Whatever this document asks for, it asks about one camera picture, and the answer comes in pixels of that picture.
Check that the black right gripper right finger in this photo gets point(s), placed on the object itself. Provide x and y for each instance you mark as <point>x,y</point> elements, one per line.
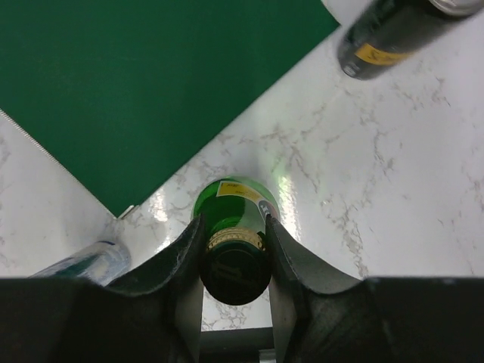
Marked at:
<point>297,274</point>

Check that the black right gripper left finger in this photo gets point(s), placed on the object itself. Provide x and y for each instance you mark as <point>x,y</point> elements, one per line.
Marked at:
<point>165,295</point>

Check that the green perrier bottle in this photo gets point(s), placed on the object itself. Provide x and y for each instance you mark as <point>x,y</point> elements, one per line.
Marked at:
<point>387,33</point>
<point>235,267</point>

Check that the silver blue energy drink can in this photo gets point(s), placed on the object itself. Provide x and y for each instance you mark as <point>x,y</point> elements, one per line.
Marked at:
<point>101,262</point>

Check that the green ring binder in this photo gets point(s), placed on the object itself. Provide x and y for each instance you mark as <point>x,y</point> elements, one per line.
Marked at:
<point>123,93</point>

